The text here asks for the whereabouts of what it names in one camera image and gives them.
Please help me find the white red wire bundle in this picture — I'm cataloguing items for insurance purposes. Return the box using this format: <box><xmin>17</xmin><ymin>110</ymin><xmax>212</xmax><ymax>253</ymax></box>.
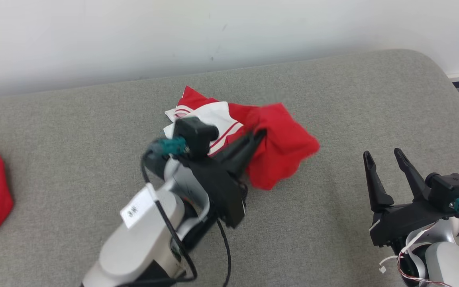
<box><xmin>379</xmin><ymin>229</ymin><xmax>447</xmax><ymax>287</ymax></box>

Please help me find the white printed label tag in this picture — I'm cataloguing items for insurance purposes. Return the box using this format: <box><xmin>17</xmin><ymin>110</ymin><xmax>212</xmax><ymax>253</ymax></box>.
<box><xmin>120</xmin><ymin>185</ymin><xmax>159</xmax><ymax>230</ymax></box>

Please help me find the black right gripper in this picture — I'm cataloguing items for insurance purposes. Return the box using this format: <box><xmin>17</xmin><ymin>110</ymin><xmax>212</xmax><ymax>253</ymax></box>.
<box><xmin>363</xmin><ymin>148</ymin><xmax>457</xmax><ymax>248</ymax></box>

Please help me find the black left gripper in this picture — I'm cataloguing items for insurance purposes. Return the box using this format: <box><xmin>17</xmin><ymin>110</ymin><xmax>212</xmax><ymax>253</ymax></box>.
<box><xmin>180</xmin><ymin>130</ymin><xmax>267</xmax><ymax>228</ymax></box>

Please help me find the red white basketball jersey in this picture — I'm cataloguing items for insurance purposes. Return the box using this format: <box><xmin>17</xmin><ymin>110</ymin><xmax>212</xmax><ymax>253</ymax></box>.
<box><xmin>163</xmin><ymin>85</ymin><xmax>321</xmax><ymax>191</ymax></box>

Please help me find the left camera cable teal plug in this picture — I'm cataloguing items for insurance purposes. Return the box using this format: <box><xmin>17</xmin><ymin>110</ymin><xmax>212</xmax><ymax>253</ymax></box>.
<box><xmin>141</xmin><ymin>137</ymin><xmax>198</xmax><ymax>285</ymax></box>

